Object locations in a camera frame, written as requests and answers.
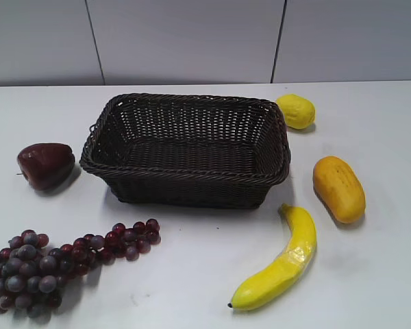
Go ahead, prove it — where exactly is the dark woven wicker basket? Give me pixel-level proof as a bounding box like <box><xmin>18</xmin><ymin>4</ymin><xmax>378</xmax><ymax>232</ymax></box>
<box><xmin>79</xmin><ymin>93</ymin><xmax>291</xmax><ymax>209</ymax></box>

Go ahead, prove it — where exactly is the yellow banana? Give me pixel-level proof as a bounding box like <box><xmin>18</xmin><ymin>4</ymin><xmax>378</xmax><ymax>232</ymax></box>
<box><xmin>228</xmin><ymin>204</ymin><xmax>317</xmax><ymax>311</ymax></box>

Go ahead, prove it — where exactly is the dark red apple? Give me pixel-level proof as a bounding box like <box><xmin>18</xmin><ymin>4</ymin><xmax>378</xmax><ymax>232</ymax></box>
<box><xmin>17</xmin><ymin>143</ymin><xmax>75</xmax><ymax>191</ymax></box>

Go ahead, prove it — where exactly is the yellow lemon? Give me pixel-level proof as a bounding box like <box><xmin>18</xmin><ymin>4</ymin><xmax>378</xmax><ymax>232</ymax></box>
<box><xmin>276</xmin><ymin>94</ymin><xmax>316</xmax><ymax>130</ymax></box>

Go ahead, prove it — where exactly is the orange yellow mango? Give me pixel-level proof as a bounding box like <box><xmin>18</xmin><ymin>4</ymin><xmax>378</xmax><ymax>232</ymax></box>
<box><xmin>312</xmin><ymin>156</ymin><xmax>366</xmax><ymax>224</ymax></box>

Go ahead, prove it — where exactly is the purple red grape bunch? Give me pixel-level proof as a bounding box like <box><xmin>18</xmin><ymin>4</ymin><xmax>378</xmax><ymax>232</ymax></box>
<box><xmin>0</xmin><ymin>219</ymin><xmax>161</xmax><ymax>317</ymax></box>

